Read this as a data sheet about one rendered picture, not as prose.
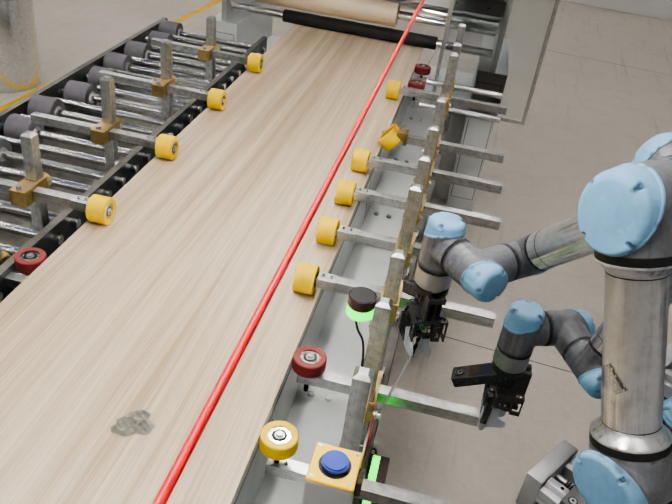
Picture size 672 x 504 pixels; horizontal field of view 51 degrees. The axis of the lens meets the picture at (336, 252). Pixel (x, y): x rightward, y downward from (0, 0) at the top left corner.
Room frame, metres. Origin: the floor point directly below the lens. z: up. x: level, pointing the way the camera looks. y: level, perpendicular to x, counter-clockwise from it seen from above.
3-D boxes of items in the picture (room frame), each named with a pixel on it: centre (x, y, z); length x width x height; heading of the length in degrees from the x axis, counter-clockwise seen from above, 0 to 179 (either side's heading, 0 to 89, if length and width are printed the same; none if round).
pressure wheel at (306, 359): (1.24, 0.03, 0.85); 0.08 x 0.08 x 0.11
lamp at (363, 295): (1.18, -0.07, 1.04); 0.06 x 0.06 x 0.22; 82
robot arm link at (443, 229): (1.17, -0.20, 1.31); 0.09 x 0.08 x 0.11; 35
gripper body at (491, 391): (1.17, -0.42, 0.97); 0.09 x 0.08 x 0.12; 82
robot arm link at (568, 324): (1.19, -0.51, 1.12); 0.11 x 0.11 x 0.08; 16
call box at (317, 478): (0.67, -0.04, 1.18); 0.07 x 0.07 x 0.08; 82
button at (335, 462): (0.67, -0.04, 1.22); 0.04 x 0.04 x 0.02
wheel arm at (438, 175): (2.20, -0.28, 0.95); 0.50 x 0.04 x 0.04; 82
